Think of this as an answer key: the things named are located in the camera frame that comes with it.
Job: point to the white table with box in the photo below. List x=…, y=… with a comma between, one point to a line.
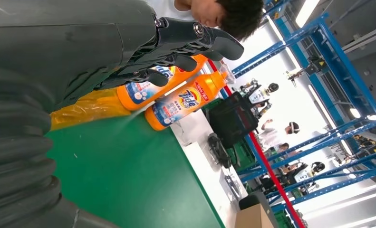
x=203, y=176

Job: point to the orange Tide detergent bottle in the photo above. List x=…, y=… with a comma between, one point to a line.
x=181, y=104
x=134, y=99

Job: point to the printed booklet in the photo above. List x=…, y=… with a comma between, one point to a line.
x=232, y=185

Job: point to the black yellow hanging hoist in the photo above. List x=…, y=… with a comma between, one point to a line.
x=293, y=75

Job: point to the black mesh office chair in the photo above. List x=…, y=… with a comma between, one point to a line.
x=233, y=121

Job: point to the black box yellow warning sign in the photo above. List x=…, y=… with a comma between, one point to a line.
x=315, y=66

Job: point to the blue metal shelving rack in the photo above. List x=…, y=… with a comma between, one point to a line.
x=345, y=63

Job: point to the black handheld controller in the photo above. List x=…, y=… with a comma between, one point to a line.
x=219, y=151

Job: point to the brown cardboard box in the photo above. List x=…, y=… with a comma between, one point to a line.
x=252, y=218

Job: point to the white ceiling light strip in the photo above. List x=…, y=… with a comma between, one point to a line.
x=306, y=12

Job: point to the red barrier rail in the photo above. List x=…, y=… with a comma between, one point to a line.
x=270, y=170

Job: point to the green plastic crate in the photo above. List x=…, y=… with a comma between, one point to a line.
x=283, y=220
x=213, y=104
x=243, y=157

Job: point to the person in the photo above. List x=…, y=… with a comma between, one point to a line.
x=238, y=15
x=272, y=138

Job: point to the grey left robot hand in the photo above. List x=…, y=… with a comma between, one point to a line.
x=49, y=37

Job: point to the white humanoid robot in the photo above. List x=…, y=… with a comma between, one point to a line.
x=258, y=96
x=304, y=174

